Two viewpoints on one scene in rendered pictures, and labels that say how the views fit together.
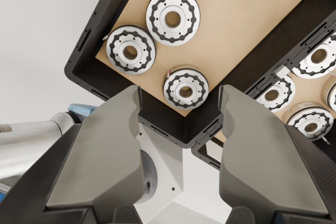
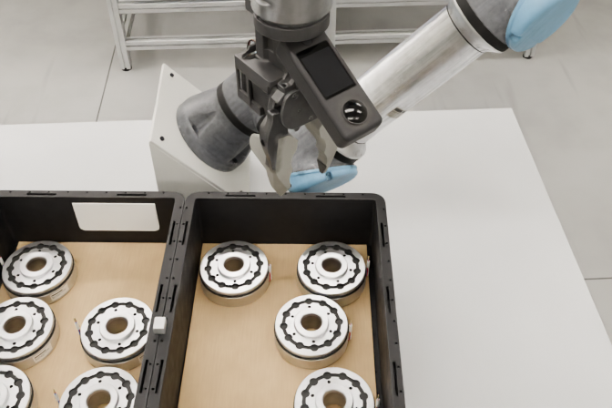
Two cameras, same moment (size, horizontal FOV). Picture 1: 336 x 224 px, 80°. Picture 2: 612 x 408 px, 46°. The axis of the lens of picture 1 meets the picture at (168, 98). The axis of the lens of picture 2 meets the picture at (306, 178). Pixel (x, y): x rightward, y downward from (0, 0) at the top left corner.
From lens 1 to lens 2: 68 cm
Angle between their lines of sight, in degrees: 25
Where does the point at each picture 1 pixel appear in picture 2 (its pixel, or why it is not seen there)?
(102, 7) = (385, 269)
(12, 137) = (382, 109)
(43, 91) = (404, 182)
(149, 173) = (203, 143)
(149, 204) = (173, 103)
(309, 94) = (45, 371)
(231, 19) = (240, 377)
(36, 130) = not seen: hidden behind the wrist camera
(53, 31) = (441, 262)
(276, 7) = not seen: outside the picture
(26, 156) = not seen: hidden behind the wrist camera
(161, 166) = (191, 160)
